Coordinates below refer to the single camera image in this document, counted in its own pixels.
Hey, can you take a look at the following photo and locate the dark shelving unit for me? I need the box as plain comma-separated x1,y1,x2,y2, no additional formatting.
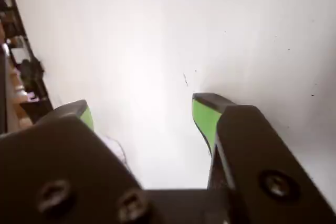
0,0,55,134

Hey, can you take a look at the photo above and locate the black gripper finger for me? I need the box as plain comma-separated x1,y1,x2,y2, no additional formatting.
0,100,158,224
192,92,336,224

